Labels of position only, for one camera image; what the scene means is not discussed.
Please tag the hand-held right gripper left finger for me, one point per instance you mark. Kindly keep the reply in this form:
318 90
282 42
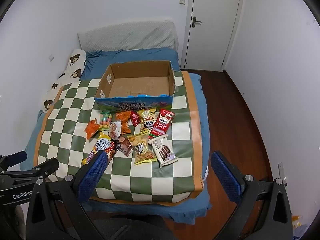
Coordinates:
92 173

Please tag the clear nut snack packet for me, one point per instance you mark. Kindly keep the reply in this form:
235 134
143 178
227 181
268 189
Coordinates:
114 130

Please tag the red stick snack packet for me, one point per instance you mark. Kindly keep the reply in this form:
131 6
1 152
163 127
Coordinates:
111 152

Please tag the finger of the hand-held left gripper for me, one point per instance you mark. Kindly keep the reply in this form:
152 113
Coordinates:
37 170
16 158

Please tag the cardboard box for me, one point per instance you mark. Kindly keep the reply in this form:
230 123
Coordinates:
140 85

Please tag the green white checkered mat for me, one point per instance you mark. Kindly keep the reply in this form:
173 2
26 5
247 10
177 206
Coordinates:
70 120

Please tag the yellow chips packet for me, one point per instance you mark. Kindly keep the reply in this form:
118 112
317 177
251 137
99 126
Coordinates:
142 148

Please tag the white door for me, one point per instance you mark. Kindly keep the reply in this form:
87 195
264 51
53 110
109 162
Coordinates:
212 30

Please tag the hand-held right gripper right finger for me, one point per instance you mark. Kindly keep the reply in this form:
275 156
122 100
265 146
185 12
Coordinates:
225 175

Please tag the yellow purple snack packet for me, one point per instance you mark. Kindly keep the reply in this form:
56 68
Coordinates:
88 158

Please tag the yellow white snack packet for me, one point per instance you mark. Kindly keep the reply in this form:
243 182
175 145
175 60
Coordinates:
103 143

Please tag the blue bed sheet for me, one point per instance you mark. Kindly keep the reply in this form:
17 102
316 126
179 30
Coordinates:
130 57

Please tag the white padded headboard cushion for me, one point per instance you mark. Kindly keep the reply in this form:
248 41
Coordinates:
125 35

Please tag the yellow panda snack packet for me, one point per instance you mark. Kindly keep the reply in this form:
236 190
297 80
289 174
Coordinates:
147 122

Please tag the white bear print pillow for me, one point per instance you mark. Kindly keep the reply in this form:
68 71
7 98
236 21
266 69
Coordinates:
72 67

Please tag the red green snack packet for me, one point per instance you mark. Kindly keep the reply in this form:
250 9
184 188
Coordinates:
162 125

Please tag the brown snack packet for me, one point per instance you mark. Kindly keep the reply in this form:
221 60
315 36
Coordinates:
125 147

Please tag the tall white wall socket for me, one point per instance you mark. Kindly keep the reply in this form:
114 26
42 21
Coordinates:
282 173

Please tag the white chocolate biscuit packet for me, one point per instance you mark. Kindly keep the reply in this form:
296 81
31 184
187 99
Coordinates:
163 152

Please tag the small red snack packet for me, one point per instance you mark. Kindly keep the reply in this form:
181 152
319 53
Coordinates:
135 118

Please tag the orange snack packet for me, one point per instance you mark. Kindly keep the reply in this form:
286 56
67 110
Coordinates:
124 123
92 129

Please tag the colourful candy ball bag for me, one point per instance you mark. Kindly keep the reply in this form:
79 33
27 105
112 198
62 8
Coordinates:
105 122

